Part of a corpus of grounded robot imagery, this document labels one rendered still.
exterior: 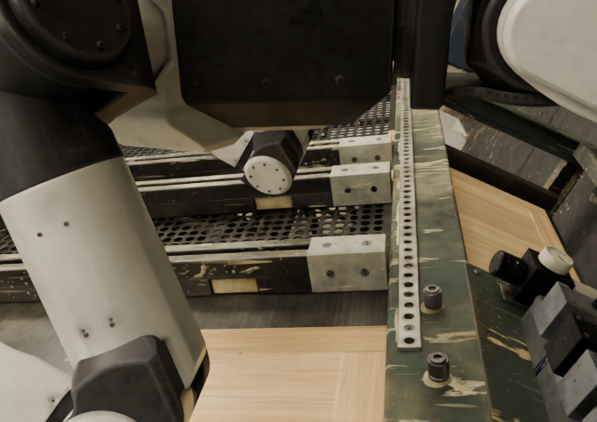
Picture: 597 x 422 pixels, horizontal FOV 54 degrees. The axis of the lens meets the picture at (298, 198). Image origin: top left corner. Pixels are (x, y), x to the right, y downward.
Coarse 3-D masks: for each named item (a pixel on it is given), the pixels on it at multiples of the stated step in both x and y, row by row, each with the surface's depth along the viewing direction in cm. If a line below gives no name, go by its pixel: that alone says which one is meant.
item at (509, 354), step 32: (512, 256) 81; (544, 256) 80; (480, 288) 82; (512, 288) 83; (544, 288) 79; (576, 288) 80; (480, 320) 75; (512, 320) 78; (544, 320) 68; (576, 320) 62; (480, 352) 69; (512, 352) 72; (544, 352) 70; (576, 352) 60; (512, 384) 66; (544, 384) 67; (576, 384) 57; (512, 416) 61; (544, 416) 63; (576, 416) 56
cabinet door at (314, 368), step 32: (224, 352) 82; (256, 352) 81; (288, 352) 80; (320, 352) 79; (352, 352) 78; (384, 352) 77; (224, 384) 76; (256, 384) 76; (288, 384) 75; (320, 384) 74; (352, 384) 72; (384, 384) 72; (192, 416) 72; (224, 416) 71; (256, 416) 70; (288, 416) 70; (320, 416) 69; (352, 416) 68
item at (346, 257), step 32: (0, 256) 110; (192, 256) 99; (224, 256) 97; (256, 256) 95; (288, 256) 94; (320, 256) 92; (352, 256) 92; (384, 256) 91; (0, 288) 106; (32, 288) 105; (192, 288) 99; (288, 288) 96; (320, 288) 95; (352, 288) 94; (384, 288) 93
